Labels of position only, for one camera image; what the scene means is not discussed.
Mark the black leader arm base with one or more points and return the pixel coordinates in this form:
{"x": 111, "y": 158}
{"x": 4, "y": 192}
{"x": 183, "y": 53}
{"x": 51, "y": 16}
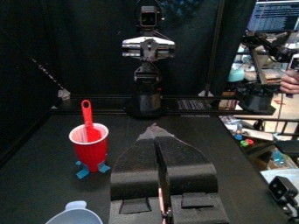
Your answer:
{"x": 255, "y": 99}

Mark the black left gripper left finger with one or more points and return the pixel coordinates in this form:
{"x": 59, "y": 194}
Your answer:
{"x": 132, "y": 166}

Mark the blue bottle cap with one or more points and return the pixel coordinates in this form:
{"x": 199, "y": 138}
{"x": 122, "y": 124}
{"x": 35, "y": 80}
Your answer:
{"x": 238, "y": 136}

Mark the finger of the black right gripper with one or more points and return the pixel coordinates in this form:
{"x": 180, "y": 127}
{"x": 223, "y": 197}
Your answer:
{"x": 144, "y": 51}
{"x": 154, "y": 51}

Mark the striped white label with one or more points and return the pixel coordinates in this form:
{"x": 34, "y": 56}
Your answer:
{"x": 191, "y": 105}

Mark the person's hand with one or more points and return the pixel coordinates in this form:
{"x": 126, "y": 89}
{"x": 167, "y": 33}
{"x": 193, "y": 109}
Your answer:
{"x": 290, "y": 83}

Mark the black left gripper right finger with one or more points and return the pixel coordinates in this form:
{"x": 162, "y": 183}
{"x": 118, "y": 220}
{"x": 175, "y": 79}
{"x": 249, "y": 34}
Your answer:
{"x": 191, "y": 166}

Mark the teal round object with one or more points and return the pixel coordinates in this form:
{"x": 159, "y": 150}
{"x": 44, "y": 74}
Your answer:
{"x": 235, "y": 75}

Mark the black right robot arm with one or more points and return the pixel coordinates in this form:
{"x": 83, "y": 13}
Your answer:
{"x": 147, "y": 93}

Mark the black frame post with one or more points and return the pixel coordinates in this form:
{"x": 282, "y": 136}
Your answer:
{"x": 215, "y": 46}

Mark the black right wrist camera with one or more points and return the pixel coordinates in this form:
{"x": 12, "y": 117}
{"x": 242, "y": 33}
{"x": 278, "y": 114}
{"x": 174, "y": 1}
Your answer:
{"x": 148, "y": 17}

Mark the white corner bracket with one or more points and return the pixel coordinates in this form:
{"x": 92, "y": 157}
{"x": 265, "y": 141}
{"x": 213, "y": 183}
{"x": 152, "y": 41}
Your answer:
{"x": 206, "y": 93}
{"x": 64, "y": 94}

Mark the thin diagonal rod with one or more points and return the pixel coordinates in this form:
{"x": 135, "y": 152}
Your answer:
{"x": 48, "y": 73}

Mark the blue cup holder stand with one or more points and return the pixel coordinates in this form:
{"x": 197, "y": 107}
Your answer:
{"x": 82, "y": 173}

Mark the red bottle cap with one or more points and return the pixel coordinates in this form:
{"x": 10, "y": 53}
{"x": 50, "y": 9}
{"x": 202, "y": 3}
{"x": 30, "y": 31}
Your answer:
{"x": 250, "y": 141}

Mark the red plastic spoon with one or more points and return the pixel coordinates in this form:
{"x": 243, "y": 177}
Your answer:
{"x": 88, "y": 122}

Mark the green bottle cap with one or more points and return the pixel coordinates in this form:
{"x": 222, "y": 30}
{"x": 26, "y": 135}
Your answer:
{"x": 245, "y": 143}

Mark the black webcam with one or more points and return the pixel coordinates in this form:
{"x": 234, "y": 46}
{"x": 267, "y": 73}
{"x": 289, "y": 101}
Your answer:
{"x": 282, "y": 186}

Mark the computer monitor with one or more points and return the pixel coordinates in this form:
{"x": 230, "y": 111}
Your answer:
{"x": 274, "y": 16}

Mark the red plastic cup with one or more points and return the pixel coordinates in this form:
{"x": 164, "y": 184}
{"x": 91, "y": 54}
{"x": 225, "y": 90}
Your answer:
{"x": 90, "y": 150}

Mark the pale blue measuring cup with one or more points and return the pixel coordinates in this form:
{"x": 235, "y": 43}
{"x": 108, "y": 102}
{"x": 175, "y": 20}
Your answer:
{"x": 76, "y": 215}

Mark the blue plastic bottle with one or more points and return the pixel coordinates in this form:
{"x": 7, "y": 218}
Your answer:
{"x": 278, "y": 157}

